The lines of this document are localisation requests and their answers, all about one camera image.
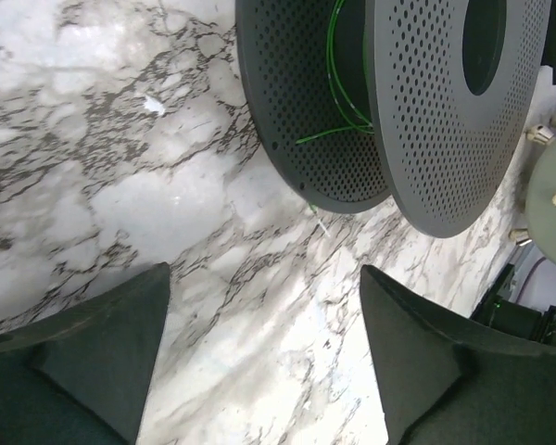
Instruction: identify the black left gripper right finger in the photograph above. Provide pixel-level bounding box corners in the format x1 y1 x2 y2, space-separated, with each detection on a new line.
360 265 556 444

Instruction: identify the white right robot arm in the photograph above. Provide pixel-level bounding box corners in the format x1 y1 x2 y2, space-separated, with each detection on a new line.
471 113 556 346

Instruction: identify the green wire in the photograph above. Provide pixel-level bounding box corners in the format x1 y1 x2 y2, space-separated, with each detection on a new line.
295 0 376 214

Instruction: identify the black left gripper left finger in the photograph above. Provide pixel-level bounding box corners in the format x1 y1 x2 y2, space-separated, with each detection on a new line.
0 262 171 444

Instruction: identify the black cable spool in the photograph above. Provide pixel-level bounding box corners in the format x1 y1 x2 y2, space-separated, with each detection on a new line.
235 1 551 238

